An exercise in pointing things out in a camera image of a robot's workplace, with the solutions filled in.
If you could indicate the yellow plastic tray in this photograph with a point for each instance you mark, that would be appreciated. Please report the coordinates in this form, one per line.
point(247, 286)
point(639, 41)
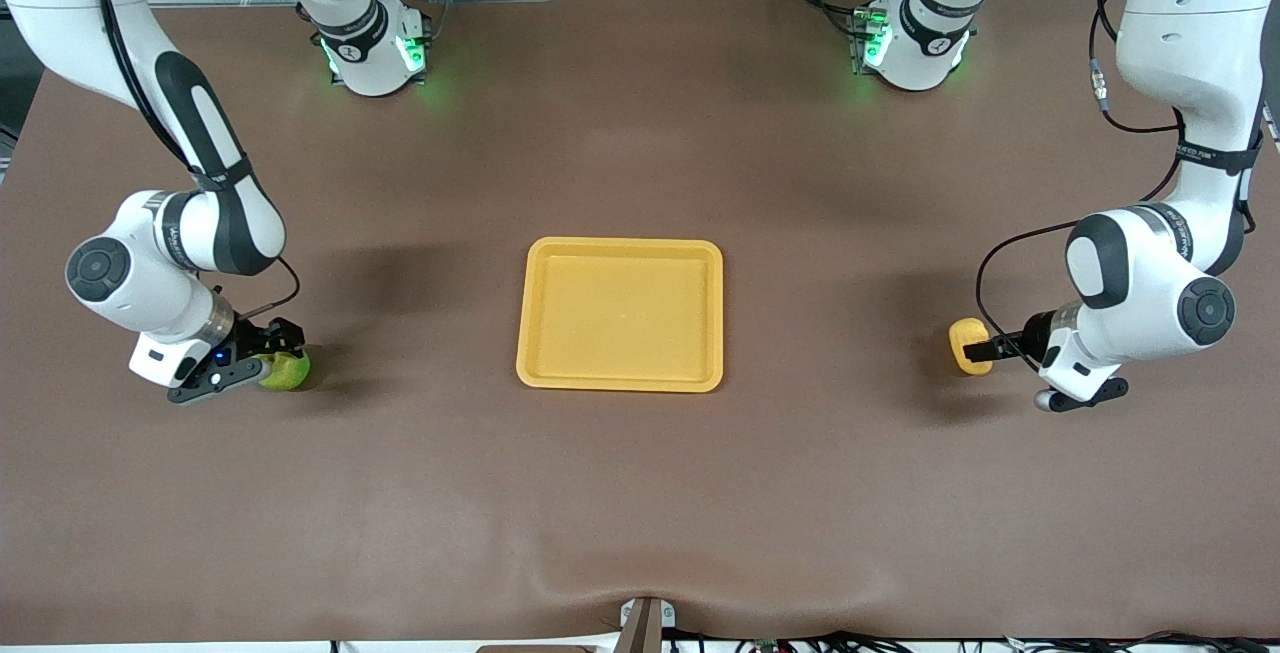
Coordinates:
point(620, 313)

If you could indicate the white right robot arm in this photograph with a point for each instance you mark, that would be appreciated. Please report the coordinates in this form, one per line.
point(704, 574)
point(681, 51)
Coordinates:
point(150, 263)

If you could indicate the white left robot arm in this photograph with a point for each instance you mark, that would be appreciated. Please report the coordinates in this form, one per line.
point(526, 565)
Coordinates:
point(1190, 43)

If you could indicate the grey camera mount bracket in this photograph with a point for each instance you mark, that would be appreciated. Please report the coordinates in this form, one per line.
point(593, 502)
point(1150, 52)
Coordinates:
point(645, 625)

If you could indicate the brown table mat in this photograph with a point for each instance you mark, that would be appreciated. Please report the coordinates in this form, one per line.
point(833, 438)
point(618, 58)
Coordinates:
point(640, 503)

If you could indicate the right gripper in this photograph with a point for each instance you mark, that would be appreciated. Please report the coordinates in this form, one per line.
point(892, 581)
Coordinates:
point(252, 338)

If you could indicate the green apple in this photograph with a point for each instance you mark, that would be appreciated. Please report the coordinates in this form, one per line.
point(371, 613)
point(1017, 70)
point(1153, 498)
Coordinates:
point(290, 373)

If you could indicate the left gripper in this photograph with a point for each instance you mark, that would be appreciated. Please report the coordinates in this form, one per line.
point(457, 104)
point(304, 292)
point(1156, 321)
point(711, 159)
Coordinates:
point(1028, 341)

